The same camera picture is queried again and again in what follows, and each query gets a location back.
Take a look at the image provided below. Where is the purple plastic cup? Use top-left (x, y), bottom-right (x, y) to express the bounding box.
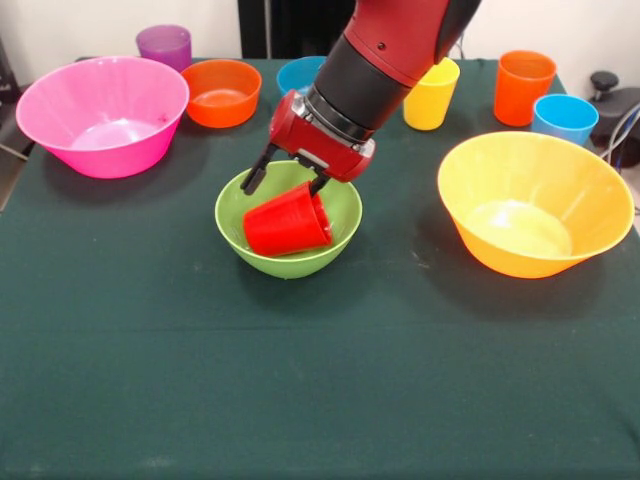
top-left (135, 24), bottom-right (193, 74)

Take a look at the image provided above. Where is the blue plastic bowl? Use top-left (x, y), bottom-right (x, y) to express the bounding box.
top-left (276, 55), bottom-right (329, 99)

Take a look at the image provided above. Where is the yellow plastic cup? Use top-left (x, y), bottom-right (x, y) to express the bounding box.
top-left (403, 57), bottom-right (461, 132)

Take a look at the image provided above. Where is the green plastic bowl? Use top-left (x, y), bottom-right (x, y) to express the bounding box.
top-left (214, 160), bottom-right (364, 280)

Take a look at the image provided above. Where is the yellow plastic bowl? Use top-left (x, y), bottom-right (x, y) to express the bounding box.
top-left (436, 130), bottom-right (635, 279)

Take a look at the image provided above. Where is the grey cable bundle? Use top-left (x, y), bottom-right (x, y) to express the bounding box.
top-left (602, 104), bottom-right (640, 174)

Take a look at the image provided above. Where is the orange plastic bowl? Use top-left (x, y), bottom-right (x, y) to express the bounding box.
top-left (180, 58), bottom-right (263, 129)

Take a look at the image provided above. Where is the pink plastic bowl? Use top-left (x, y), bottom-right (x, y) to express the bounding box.
top-left (15, 55), bottom-right (191, 180)

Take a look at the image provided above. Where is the orange plastic cup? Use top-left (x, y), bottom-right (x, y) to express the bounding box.
top-left (493, 49), bottom-right (558, 127)

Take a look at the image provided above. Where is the red plastic cup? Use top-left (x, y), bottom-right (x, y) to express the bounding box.
top-left (242, 180), bottom-right (335, 258)

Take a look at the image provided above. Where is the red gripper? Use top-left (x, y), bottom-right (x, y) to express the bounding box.
top-left (239, 89), bottom-right (376, 198)

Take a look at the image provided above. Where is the blue plastic cup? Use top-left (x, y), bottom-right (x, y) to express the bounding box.
top-left (531, 93), bottom-right (600, 147)

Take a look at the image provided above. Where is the dark green tablecloth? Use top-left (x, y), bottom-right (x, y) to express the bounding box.
top-left (0, 56), bottom-right (640, 480)

